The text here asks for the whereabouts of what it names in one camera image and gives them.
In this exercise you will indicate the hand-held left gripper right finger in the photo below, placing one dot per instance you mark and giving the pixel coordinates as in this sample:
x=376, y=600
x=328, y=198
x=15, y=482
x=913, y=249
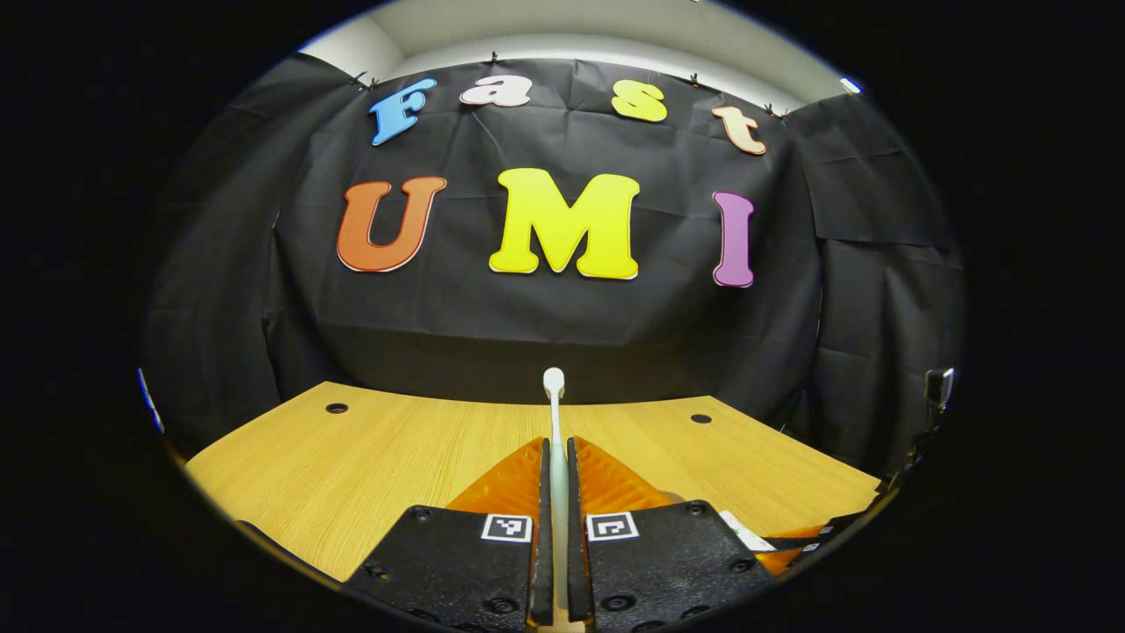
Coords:
x=577, y=563

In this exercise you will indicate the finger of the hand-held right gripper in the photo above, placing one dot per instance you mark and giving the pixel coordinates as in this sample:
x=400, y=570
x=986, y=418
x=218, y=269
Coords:
x=787, y=556
x=826, y=525

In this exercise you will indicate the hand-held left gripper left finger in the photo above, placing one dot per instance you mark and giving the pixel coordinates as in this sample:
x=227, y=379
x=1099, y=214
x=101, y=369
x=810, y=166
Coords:
x=543, y=563

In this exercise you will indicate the white toothbrush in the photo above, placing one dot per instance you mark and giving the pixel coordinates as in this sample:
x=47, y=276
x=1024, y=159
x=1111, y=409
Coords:
x=554, y=382

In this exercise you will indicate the wooden desktop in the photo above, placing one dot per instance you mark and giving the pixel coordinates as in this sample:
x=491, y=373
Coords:
x=352, y=475

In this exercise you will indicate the black backdrop cloth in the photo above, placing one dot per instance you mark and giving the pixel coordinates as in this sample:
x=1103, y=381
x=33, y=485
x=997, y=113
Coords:
x=527, y=334

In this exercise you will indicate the small ceiling light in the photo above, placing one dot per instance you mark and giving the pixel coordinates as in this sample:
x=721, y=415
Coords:
x=850, y=85

